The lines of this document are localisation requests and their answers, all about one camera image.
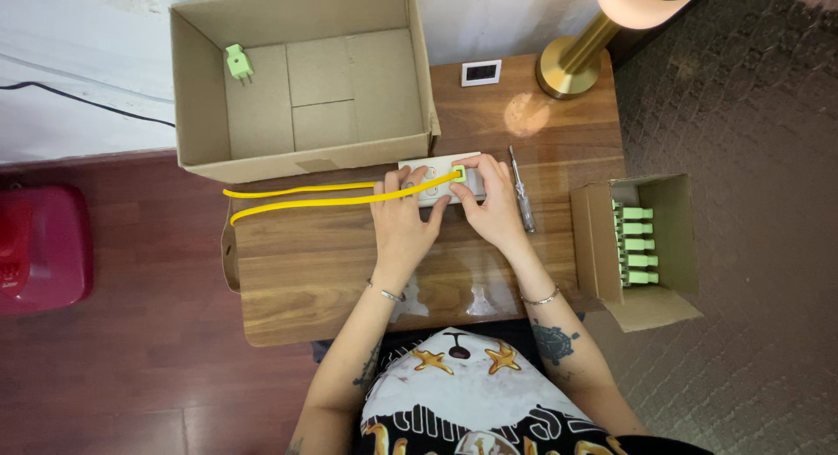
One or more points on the white power strip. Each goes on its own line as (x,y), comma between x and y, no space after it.
(437,193)

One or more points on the small white digital display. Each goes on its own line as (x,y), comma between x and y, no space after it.
(481,72)

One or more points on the red plastic object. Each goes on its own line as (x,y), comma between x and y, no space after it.
(42,249)

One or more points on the small open cardboard box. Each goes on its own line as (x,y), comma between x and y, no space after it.
(661,245)

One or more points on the green two-pin plug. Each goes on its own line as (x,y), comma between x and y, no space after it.
(640,260)
(637,245)
(636,229)
(239,63)
(636,213)
(640,278)

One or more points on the person's right hand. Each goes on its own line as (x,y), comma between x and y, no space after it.
(494,209)

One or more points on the person's left hand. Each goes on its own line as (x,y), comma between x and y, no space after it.
(399,232)

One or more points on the printed black and white shirt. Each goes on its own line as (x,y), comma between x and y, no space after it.
(471,402)

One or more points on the gold lamp with white shade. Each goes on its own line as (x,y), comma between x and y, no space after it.
(576,59)

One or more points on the large open cardboard box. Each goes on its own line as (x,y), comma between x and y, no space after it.
(327,95)

